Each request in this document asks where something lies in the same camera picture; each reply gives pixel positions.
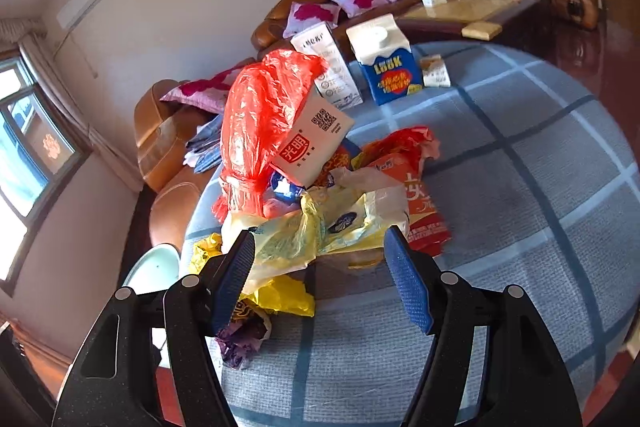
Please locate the blue checked tablecloth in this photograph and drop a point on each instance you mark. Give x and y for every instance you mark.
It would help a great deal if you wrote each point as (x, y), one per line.
(500, 207)

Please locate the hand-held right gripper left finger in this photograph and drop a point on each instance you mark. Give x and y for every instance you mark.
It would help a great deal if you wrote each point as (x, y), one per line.
(235, 287)

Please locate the orange snack bag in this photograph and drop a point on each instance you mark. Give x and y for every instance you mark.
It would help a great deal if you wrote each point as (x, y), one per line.
(422, 212)

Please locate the purple crumpled wrapper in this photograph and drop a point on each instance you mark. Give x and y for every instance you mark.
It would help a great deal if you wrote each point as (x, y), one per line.
(240, 342)

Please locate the white milk carton red label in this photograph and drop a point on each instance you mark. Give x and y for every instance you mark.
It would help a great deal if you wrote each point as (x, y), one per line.
(310, 142)

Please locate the white plastic bag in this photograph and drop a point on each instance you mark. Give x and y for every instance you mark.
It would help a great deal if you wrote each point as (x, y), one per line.
(380, 202)

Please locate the dark wooden coffee table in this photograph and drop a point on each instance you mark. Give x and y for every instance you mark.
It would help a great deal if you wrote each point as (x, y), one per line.
(450, 14)

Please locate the small white snack packet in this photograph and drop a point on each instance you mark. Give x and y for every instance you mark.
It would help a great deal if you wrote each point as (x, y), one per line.
(435, 72)

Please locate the tall white carton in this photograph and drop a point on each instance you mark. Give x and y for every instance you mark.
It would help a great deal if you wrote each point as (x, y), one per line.
(330, 67)

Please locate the blue white drink carton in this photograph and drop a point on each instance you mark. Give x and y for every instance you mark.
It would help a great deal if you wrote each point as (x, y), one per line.
(392, 72)

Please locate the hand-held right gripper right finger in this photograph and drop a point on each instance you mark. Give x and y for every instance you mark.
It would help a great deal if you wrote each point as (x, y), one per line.
(407, 287)

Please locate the beige curtain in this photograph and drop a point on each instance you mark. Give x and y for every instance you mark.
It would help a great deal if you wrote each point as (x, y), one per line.
(65, 87)

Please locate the red plastic bag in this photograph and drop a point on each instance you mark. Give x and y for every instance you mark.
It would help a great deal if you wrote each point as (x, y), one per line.
(255, 117)

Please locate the window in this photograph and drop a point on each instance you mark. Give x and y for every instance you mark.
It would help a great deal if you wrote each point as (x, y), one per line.
(30, 147)

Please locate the white round bin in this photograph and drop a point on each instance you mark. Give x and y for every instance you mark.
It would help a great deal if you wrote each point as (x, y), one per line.
(150, 269)

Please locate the blue folded cloth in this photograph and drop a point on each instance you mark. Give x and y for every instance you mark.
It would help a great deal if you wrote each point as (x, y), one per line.
(205, 147)

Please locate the yellow plastic bag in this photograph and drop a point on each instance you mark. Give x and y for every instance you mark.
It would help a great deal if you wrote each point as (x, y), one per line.
(280, 252)

